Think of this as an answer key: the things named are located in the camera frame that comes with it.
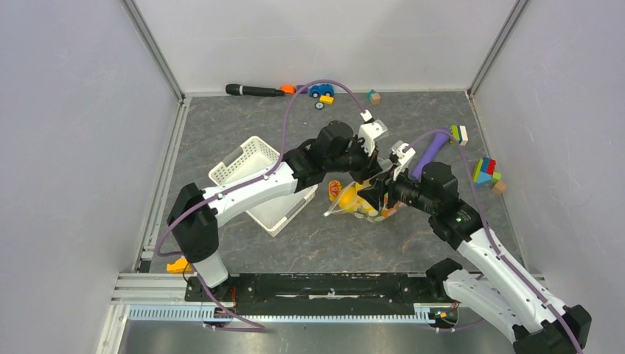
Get blue toy car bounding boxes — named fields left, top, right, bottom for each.
left=308, top=83, right=335, bottom=98

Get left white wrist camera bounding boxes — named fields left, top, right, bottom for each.
left=357, top=109, right=388, bottom=157

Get yellow toy mango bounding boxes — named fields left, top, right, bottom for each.
left=338, top=182, right=378, bottom=216

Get white cable duct rail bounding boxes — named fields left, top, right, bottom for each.
left=128, top=305, right=435, bottom=325

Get multicolour brick stack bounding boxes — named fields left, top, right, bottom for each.
left=472, top=156, right=501, bottom=186

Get yellow butterfly toy block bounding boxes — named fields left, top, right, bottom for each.
left=328, top=180, right=343, bottom=201

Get orange toy piece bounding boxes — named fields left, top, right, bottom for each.
left=279, top=85, right=296, bottom=94

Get small wooden cube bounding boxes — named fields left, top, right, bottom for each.
left=492, top=180, right=507, bottom=195

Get white perforated plastic basket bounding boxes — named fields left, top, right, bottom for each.
left=208, top=136, right=318, bottom=237

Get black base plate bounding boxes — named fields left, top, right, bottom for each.
left=184, top=273, right=458, bottom=316

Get clear zip top bag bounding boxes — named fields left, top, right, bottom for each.
left=323, top=171, right=405, bottom=223

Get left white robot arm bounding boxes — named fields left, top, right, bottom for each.
left=168, top=119, right=388, bottom=301

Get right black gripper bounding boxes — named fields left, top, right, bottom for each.
left=357, top=162, right=437, bottom=215

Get black microphone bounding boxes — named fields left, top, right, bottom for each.
left=225, top=83, right=285, bottom=97

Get yellow toy brick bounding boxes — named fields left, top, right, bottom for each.
left=319, top=95, right=334, bottom=105

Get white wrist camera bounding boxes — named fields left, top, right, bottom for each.
left=357, top=109, right=388, bottom=157
left=389, top=140, right=416, bottom=181

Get green white brick stack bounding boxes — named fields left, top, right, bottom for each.
left=450, top=125, right=469, bottom=146

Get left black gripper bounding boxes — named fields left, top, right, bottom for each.
left=325, top=135, right=383, bottom=185

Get teal and wood cubes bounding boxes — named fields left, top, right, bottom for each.
left=367, top=89, right=381, bottom=105

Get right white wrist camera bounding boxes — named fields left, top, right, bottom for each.
left=389, top=140, right=416, bottom=181

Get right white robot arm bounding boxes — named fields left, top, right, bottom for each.
left=357, top=162, right=592, bottom=353

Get orange yellow clamp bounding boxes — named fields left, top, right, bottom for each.
left=166, top=257, right=193, bottom=274

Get purple toy eggplant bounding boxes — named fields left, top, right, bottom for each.
left=411, top=128, right=450, bottom=181

